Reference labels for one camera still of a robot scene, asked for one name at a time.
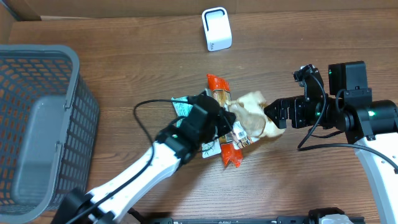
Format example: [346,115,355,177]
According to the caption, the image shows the orange pasta packet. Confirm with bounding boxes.
[206,73,243,167]

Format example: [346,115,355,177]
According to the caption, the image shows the teal snack packet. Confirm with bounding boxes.
[171,96,193,117]

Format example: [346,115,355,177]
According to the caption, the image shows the beige Pantree snack bag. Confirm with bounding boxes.
[224,91,285,150]

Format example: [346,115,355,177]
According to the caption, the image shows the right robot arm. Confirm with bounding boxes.
[264,61,397,223]

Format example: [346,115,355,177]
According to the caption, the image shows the white barcode scanner stand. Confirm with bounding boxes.
[201,7,233,52]

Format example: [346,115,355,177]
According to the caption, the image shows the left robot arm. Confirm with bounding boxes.
[52,93,236,223]

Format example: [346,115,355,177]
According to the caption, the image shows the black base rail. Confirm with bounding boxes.
[144,216,366,224]

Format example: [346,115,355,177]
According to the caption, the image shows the grey plastic shopping basket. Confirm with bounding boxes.
[1,45,100,223]

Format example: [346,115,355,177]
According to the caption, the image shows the white tube with gold cap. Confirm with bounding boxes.
[200,139,221,159]

